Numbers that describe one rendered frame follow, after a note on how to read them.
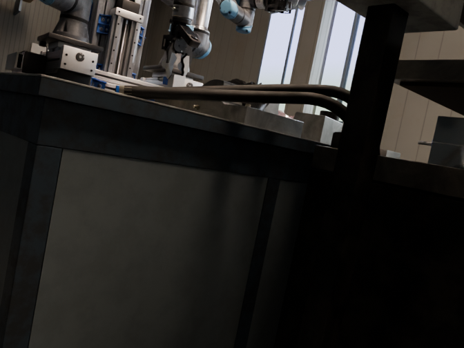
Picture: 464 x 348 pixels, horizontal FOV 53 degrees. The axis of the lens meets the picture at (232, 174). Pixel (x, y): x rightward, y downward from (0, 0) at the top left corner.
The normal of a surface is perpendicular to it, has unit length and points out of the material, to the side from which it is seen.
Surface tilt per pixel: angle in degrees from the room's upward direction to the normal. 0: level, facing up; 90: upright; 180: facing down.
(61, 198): 90
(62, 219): 90
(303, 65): 90
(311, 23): 90
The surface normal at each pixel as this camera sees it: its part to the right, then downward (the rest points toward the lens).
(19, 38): 0.55, 0.16
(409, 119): -0.81, -0.13
